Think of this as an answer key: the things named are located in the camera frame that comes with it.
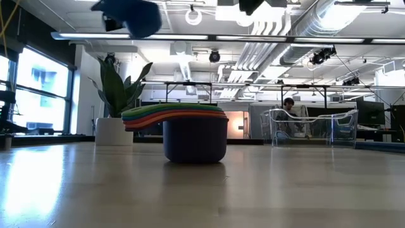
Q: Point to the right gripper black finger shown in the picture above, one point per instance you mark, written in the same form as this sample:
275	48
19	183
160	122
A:
250	6

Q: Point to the black track light cluster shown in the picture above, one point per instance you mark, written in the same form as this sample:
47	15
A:
321	56

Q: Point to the black equipment stand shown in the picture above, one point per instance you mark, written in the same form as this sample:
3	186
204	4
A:
6	104

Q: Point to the black computer monitor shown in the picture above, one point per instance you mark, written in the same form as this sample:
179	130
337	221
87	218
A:
370	112

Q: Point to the large glass window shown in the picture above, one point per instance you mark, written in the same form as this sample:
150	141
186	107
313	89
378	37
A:
41	76

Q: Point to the silver ventilation duct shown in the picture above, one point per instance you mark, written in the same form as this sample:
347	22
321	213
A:
303	52

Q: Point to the navy measuring cup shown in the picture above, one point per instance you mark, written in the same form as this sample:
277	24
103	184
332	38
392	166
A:
196	142

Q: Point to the clear plastic basket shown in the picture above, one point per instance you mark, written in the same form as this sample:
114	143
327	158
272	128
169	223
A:
345	126

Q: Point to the light blue measuring cup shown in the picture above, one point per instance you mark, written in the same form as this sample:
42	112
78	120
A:
142	19

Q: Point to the green snake plant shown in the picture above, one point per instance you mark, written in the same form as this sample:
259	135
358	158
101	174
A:
115	92

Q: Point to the black ceiling spotlight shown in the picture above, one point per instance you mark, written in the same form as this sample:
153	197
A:
110	58
214	56

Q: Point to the orange measuring cup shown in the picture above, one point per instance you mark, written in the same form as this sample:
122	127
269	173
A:
134	127

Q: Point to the long ceiling light strip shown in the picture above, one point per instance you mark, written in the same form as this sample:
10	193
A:
88	35

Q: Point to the white ceiling pipes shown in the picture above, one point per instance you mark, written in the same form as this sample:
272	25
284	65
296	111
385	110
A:
253	50

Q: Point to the white plant pot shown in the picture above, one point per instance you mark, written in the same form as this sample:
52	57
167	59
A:
109	133

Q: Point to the person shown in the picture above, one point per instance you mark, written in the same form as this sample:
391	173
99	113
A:
288	102

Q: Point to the black frame background table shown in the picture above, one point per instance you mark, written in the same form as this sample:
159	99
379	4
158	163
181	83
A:
303	86
190	83

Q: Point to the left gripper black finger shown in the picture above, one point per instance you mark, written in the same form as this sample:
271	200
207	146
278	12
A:
112	23

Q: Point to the green measuring cup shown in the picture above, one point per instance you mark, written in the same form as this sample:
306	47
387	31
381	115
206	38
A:
177	107

